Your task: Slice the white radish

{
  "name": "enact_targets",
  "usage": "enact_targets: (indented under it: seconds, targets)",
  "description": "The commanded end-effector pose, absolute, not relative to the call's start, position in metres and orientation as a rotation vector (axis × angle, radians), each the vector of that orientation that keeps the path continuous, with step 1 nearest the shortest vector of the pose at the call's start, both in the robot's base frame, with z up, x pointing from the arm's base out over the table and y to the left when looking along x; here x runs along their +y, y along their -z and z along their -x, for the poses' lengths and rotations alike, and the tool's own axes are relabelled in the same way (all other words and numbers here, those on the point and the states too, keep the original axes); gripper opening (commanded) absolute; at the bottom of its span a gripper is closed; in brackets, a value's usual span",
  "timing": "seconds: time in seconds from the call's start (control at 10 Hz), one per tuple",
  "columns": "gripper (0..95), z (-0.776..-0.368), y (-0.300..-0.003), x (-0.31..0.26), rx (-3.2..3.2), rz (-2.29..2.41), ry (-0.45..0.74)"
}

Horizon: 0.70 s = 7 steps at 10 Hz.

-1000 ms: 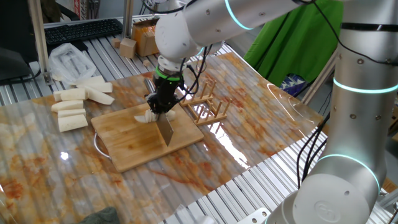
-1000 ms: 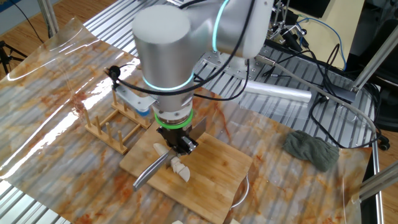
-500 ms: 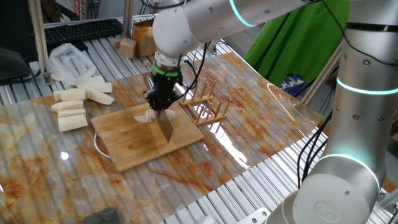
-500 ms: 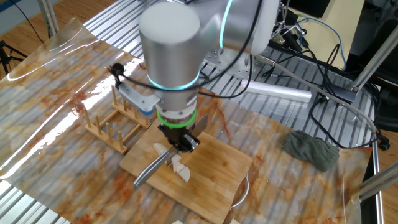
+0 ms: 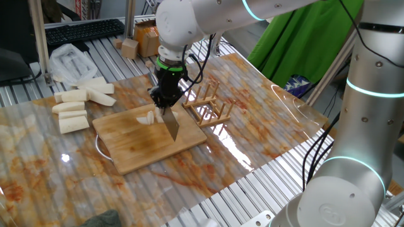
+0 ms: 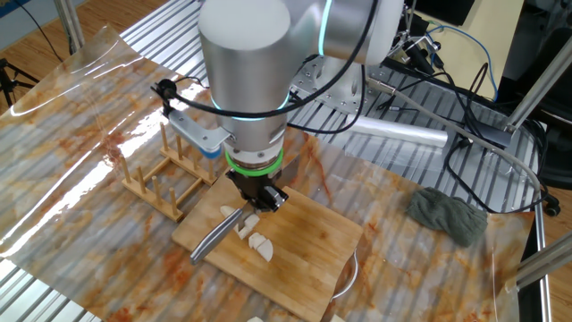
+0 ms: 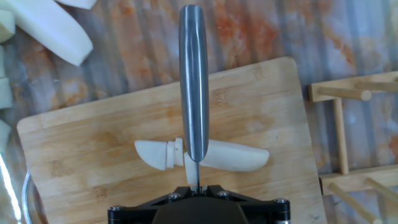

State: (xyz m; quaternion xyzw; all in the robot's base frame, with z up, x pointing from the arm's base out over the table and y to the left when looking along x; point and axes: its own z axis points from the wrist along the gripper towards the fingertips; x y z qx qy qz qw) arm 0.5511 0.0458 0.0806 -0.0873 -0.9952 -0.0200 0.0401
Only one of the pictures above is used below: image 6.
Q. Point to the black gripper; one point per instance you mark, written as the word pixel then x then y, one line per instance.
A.
pixel 255 185

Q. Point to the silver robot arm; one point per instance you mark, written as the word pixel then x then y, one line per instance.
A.
pixel 241 67

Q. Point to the long white radish chunk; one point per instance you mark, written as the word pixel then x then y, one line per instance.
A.
pixel 255 319

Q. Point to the wooden cutting board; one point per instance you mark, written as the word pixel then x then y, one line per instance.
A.
pixel 313 250

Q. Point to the wooden peg dish rack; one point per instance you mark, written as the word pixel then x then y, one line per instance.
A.
pixel 152 197

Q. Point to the marble pattern plastic mat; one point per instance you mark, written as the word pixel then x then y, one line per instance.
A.
pixel 89 201

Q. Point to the grey green rag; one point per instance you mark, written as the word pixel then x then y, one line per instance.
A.
pixel 447 217

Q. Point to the black tripod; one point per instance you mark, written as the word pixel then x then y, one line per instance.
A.
pixel 5 82

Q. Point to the beige panel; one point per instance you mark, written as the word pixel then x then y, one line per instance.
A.
pixel 487 36

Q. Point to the black office chair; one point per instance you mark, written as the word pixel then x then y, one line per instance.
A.
pixel 561 152

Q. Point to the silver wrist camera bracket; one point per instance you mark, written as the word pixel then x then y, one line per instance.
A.
pixel 196 132

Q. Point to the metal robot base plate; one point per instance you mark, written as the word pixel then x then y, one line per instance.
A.
pixel 326 85

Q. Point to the aluminium frame post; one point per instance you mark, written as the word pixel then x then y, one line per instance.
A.
pixel 69 22
pixel 536 89

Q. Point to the aluminium frame bar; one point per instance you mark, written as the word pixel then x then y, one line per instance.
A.
pixel 545 261

